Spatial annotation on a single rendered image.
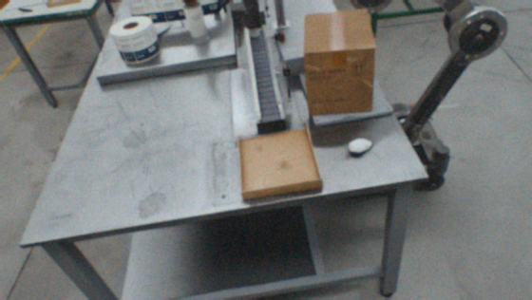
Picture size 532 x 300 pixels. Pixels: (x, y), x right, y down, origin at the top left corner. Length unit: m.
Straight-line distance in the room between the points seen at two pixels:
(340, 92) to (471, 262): 1.13
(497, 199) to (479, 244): 0.33
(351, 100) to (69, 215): 1.05
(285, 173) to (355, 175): 0.23
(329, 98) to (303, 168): 0.30
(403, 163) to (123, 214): 0.93
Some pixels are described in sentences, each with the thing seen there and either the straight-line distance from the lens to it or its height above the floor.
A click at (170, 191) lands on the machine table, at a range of 1.43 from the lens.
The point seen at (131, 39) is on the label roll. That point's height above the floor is 1.00.
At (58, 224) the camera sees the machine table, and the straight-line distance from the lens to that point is 1.52.
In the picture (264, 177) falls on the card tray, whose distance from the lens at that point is 1.37.
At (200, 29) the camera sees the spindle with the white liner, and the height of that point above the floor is 0.95.
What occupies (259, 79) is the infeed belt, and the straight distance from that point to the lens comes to 1.75.
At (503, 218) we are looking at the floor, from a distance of 2.44.
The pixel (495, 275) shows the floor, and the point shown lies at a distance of 2.22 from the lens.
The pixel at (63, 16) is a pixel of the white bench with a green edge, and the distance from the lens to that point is 3.37.
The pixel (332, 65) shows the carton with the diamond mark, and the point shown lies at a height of 1.06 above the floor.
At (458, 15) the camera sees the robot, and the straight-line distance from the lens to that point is 1.98.
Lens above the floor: 1.82
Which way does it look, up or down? 42 degrees down
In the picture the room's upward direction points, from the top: 9 degrees counter-clockwise
